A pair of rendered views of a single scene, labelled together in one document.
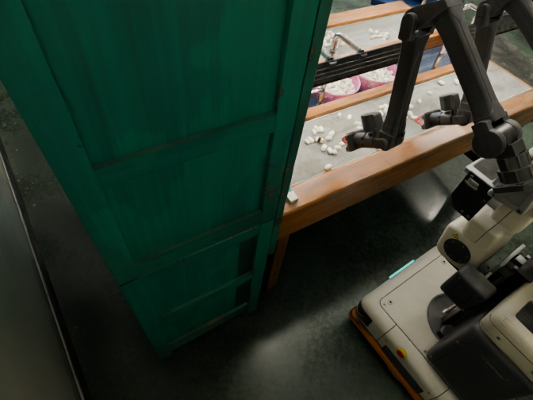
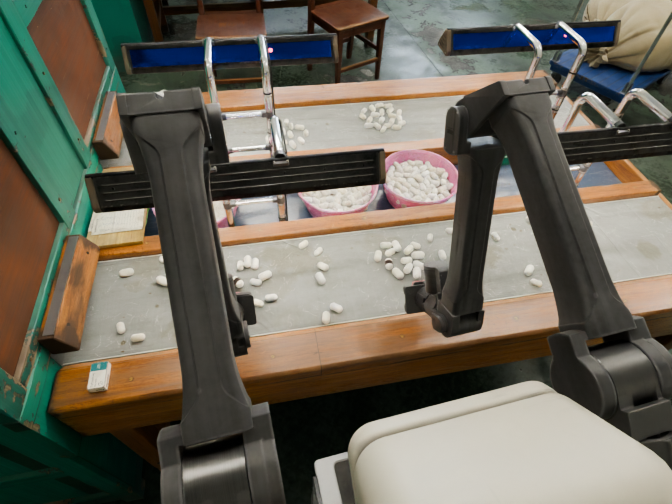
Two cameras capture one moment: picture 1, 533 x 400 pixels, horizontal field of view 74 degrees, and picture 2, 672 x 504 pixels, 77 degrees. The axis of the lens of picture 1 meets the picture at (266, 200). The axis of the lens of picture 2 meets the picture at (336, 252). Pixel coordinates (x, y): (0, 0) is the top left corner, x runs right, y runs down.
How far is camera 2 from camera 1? 101 cm
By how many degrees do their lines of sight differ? 15
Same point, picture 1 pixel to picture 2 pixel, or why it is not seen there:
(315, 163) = not seen: hidden behind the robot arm
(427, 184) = (520, 371)
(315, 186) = (157, 370)
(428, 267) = not seen: outside the picture
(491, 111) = (185, 415)
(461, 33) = (155, 187)
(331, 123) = (283, 256)
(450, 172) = not seen: hidden behind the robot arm
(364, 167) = (270, 353)
